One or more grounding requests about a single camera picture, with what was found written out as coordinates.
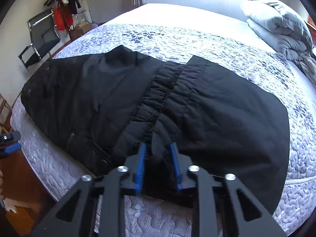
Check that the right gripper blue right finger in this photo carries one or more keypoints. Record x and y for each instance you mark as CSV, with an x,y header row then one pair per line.
x,y
221,205

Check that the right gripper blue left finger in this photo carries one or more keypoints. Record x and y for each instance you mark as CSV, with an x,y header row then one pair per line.
x,y
75,213

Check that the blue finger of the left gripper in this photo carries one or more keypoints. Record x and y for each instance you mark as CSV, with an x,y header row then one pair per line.
x,y
7,150
13,136

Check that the black pants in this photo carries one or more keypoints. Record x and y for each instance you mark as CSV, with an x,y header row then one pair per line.
x,y
99,108

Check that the black metal chair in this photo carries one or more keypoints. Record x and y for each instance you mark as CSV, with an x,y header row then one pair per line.
x,y
43,35

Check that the cardboard box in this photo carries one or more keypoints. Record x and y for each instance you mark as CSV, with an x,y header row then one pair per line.
x,y
80,30

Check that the coat rack with clothes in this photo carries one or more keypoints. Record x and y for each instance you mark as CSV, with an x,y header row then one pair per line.
x,y
63,11

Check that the grey folded duvet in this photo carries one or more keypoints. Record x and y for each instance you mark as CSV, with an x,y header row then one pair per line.
x,y
284,30

